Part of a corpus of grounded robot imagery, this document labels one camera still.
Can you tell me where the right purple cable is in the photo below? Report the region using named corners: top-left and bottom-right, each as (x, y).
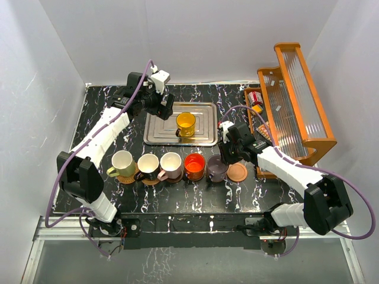
top-left (218, 105), bottom-right (375, 257)

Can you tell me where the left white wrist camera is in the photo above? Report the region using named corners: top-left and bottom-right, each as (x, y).
top-left (150, 65), bottom-right (171, 94)

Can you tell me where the aluminium frame rail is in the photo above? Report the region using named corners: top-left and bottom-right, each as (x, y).
top-left (22, 217), bottom-right (365, 283)

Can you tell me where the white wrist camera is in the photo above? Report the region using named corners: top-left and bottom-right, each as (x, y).
top-left (150, 65), bottom-right (171, 94)
top-left (218, 121), bottom-right (234, 144)

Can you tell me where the black mug white inside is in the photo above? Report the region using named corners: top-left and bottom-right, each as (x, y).
top-left (134, 153), bottom-right (160, 181)

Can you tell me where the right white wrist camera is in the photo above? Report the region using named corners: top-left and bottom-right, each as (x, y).
top-left (218, 121), bottom-right (234, 144)

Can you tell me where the dark brown wooden coaster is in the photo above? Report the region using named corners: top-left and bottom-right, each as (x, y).
top-left (165, 173), bottom-right (184, 183)

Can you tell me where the woven rattan coaster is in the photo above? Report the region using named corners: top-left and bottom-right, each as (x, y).
top-left (142, 176), bottom-right (160, 186)
top-left (116, 168), bottom-right (139, 185)

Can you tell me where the red staples box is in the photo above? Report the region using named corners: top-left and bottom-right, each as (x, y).
top-left (248, 91), bottom-right (263, 106)

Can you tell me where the cream yellow mug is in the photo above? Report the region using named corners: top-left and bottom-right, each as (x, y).
top-left (107, 150), bottom-right (136, 178)

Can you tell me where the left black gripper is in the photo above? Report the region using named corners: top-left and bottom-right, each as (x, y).
top-left (139, 82), bottom-right (174, 120)

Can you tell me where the pink mug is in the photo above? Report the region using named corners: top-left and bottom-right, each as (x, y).
top-left (158, 152), bottom-right (182, 181)

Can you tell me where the orange red mug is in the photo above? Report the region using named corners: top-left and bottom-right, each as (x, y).
top-left (184, 153), bottom-right (206, 181)

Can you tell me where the silver metal tray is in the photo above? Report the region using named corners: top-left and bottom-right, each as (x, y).
top-left (143, 102), bottom-right (218, 146)

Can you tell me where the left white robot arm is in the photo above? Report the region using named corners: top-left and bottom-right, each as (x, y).
top-left (57, 70), bottom-right (174, 236)

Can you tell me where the purple cable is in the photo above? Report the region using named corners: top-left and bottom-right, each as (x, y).
top-left (44, 59), bottom-right (156, 258)
top-left (218, 105), bottom-right (375, 257)

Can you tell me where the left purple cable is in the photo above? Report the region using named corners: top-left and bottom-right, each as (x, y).
top-left (44, 59), bottom-right (156, 258)

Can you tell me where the lilac mug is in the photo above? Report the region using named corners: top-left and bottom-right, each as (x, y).
top-left (206, 154), bottom-right (229, 183)

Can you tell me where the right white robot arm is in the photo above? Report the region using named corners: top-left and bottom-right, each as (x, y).
top-left (217, 121), bottom-right (354, 235)

